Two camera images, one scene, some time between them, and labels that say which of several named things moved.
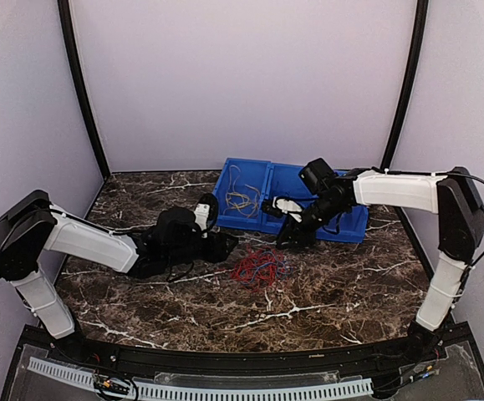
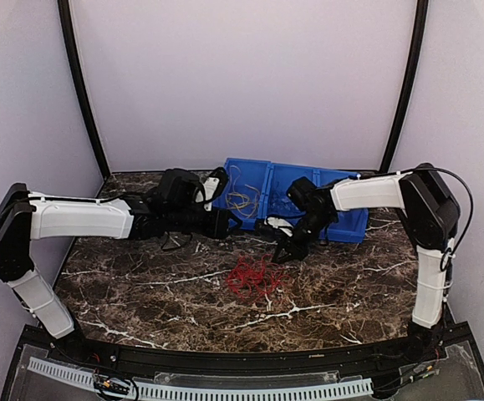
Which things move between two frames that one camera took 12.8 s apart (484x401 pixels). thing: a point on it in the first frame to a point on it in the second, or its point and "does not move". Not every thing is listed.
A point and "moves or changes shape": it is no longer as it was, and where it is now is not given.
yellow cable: x=239 y=200 does not move
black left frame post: x=77 y=81 does not move
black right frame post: x=417 y=69 does not move
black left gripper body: x=216 y=254 to x=216 y=228
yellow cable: x=241 y=201 does not move
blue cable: x=282 y=264 moves or changes shape
